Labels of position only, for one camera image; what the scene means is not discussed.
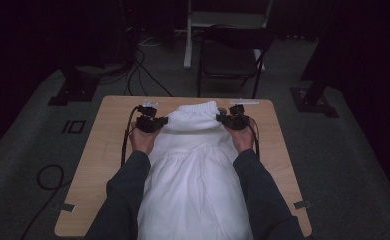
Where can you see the white skirt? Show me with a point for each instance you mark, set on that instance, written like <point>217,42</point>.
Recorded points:
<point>193,173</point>

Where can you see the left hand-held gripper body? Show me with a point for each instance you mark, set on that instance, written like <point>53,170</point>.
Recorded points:
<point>148,121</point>

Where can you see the person's right hand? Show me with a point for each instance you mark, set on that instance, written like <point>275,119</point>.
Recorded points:
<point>243,140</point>

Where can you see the black stand base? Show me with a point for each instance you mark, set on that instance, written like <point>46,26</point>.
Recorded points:
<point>74,90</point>
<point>311,100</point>

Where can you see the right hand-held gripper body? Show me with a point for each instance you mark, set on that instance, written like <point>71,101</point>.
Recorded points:
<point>238,120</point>

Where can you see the round table grommet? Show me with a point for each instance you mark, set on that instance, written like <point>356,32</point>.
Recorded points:
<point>221,110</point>

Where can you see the black folding chair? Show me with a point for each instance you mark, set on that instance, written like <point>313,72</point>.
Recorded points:
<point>229,56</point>

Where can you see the person's left hand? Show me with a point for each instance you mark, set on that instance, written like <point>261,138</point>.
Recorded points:
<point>143,141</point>

